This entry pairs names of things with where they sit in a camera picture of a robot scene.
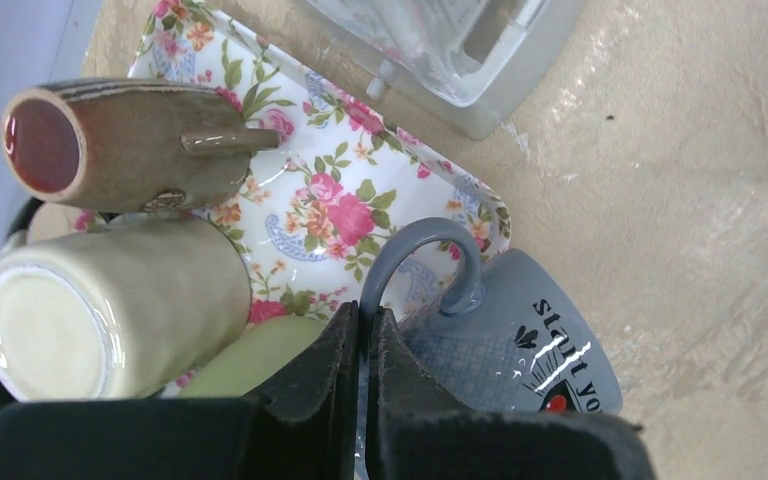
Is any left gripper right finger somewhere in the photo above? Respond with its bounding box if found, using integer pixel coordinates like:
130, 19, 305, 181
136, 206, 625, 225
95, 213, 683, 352
365, 308, 656, 479

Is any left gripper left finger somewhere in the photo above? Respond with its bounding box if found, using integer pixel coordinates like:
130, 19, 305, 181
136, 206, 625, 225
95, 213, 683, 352
0, 302, 358, 479

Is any grey mug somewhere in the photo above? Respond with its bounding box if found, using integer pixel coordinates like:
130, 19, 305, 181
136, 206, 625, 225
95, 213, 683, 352
360, 218, 622, 417

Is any brown mug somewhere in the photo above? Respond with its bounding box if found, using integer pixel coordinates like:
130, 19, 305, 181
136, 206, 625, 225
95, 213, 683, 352
2, 78, 281, 213

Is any green mug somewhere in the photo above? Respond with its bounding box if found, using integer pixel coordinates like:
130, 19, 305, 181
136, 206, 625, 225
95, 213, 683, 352
178, 315, 326, 398

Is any cream mug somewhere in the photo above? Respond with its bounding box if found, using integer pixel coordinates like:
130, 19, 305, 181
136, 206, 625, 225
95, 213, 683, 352
0, 218, 252, 401

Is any black mug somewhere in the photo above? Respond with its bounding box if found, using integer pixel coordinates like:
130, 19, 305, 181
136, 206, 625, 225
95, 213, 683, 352
5, 197, 44, 240

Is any floral tray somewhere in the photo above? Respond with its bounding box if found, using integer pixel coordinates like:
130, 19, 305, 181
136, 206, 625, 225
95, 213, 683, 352
69, 0, 512, 399

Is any white metronome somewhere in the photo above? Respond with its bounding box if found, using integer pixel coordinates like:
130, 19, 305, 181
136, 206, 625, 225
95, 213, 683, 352
307, 0, 584, 140

